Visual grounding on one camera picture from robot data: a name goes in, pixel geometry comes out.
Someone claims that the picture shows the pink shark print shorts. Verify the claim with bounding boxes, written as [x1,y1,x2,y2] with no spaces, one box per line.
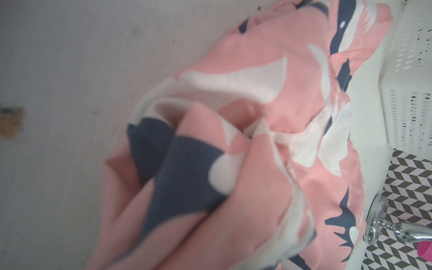
[86,1,393,270]

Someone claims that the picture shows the white perforated plastic basket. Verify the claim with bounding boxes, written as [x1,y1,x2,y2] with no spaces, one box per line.
[380,1,432,160]

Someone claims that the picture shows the pink plastic wine glass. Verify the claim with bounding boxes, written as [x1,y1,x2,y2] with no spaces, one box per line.
[417,241,432,262]

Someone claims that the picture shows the chrome wire glass rack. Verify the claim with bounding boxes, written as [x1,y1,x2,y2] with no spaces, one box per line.
[363,193,432,245]

